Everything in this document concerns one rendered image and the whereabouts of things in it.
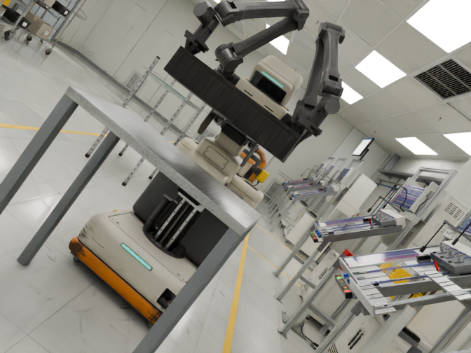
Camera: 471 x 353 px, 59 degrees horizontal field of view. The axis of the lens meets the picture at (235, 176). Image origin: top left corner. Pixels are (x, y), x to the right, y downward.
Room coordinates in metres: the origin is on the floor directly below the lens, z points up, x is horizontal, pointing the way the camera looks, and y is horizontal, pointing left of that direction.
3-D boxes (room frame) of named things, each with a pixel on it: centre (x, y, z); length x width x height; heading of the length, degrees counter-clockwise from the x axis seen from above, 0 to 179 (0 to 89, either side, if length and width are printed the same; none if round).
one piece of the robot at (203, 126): (1.92, 0.13, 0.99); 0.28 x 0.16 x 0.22; 82
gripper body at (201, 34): (1.67, 0.45, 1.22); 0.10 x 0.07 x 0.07; 82
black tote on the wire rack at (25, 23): (6.45, 4.27, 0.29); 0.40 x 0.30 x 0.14; 179
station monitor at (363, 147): (7.37, -1.51, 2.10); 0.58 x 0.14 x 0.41; 179
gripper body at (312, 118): (1.59, -0.11, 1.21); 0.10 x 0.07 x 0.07; 82
